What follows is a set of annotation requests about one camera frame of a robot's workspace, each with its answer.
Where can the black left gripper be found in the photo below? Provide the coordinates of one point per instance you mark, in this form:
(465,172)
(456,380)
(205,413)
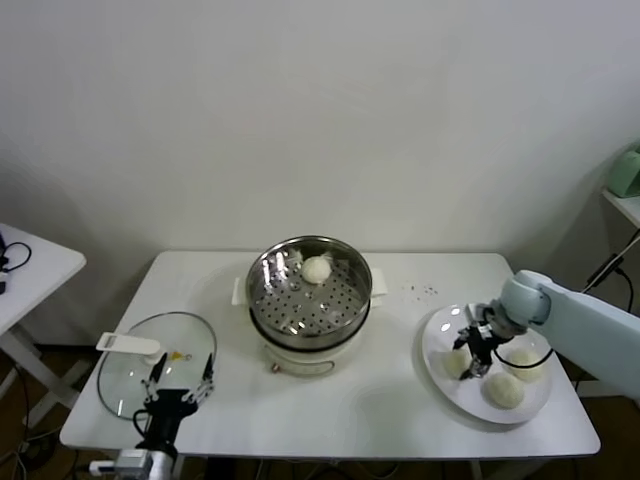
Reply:
(170,405)

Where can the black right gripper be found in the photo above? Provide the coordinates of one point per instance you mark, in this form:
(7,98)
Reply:
(484,340)

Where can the white steamed baozi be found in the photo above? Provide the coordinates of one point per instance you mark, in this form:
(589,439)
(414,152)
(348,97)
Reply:
(525,362)
(316,270)
(454,364)
(502,390)

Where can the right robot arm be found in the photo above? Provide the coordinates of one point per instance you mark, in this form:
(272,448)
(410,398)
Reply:
(590,325)

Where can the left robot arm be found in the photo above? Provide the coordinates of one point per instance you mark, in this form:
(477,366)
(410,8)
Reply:
(150,465)

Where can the stainless steel steamer basket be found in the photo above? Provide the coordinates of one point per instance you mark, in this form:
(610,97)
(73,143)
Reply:
(310,310)

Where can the white round plate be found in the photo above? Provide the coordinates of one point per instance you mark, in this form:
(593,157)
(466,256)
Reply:
(450,325)

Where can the white electric pot base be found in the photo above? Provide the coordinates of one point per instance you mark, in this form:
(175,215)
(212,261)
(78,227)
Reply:
(300,360)

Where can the black power adapter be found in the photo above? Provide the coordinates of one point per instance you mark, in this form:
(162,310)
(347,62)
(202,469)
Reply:
(602,271)

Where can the white side table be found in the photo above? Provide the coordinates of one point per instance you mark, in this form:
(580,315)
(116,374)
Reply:
(45,270)

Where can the white shelf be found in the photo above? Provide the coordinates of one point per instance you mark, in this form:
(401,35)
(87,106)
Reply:
(625,205)

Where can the pale green appliance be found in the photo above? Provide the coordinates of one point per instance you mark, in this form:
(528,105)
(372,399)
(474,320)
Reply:
(627,175)

